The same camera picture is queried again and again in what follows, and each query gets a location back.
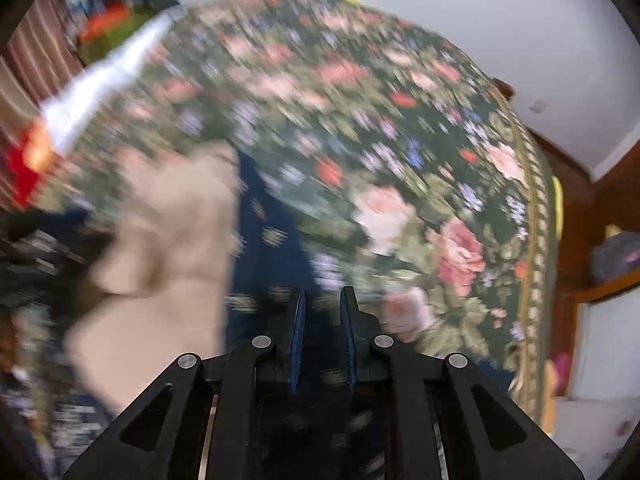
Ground navy patterned sarong cloth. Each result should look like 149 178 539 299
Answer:
49 152 331 461

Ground red fluffy plush toy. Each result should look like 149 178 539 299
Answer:
6 119 56 208

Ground white pillow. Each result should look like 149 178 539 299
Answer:
40 6 186 156

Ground striped maroon curtain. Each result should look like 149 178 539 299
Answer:
1 0 82 209

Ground floral dark green bedspread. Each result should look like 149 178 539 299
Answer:
34 0 558 420

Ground grey purple bag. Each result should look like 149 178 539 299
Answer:
590 232 640 285

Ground brown wooden door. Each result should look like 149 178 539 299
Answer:
491 77 640 311

